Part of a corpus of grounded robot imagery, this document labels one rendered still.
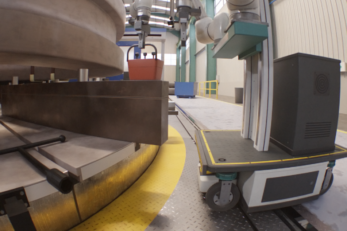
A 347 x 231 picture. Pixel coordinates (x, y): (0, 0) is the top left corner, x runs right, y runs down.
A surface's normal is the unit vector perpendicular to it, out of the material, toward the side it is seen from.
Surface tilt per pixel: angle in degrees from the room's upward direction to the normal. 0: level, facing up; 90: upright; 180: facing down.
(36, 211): 90
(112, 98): 90
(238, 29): 90
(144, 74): 97
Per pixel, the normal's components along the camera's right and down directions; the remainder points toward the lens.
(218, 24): -0.72, 0.01
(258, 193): -0.06, 0.07
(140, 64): -0.26, 0.18
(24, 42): 0.90, 0.05
